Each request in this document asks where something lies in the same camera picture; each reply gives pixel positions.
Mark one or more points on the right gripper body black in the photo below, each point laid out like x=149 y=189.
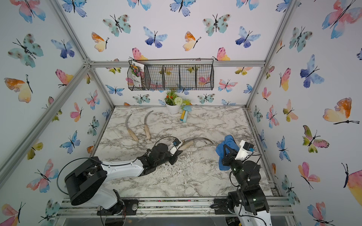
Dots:
x=233 y=162

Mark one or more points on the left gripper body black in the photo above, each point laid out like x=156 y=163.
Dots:
x=167 y=157

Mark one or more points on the blue microfiber rag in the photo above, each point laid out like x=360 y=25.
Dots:
x=224 y=148

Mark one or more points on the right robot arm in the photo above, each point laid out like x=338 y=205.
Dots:
x=248 y=202

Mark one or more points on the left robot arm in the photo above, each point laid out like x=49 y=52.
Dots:
x=85 y=184

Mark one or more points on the white pot with plant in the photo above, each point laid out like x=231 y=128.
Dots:
x=174 y=102

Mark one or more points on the teal garden trowel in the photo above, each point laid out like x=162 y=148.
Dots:
x=186 y=110

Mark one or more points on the seed packet in basket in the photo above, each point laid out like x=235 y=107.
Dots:
x=137 y=73

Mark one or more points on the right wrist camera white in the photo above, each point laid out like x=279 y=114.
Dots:
x=246 y=150

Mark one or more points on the yellow handled garden tool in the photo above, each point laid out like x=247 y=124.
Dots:
x=182 y=115

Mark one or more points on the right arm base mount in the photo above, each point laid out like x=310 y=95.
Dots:
x=223 y=206

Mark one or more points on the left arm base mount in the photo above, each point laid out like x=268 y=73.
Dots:
x=125 y=207

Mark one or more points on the aluminium front rail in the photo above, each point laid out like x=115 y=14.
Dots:
x=150 y=207

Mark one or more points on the black wire wall basket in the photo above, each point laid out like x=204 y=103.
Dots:
x=175 y=74

